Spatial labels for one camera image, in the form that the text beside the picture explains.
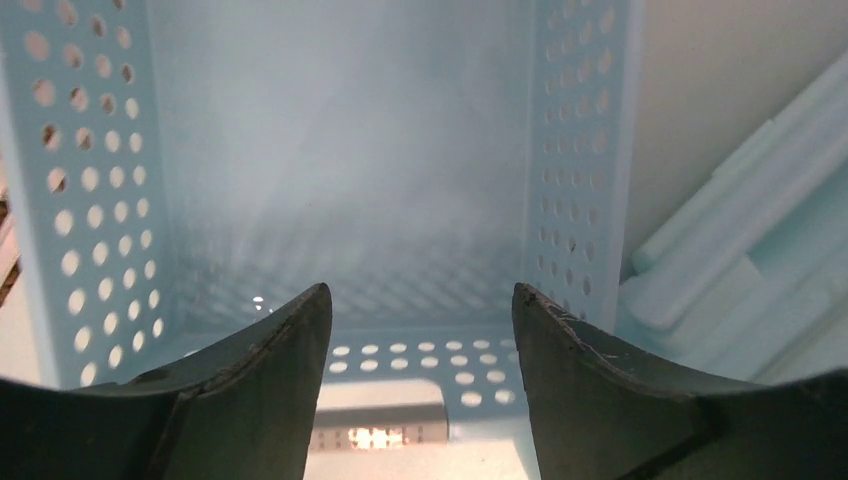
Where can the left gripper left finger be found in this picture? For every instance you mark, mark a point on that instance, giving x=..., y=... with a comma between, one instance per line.
x=240, y=408

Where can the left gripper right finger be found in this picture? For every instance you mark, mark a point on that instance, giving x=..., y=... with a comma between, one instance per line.
x=602, y=408

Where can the light blue ribbed suitcase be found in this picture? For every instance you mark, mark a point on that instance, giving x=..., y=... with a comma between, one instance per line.
x=748, y=279

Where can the blue perforated plastic basket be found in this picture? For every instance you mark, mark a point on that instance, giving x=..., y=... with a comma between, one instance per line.
x=179, y=170

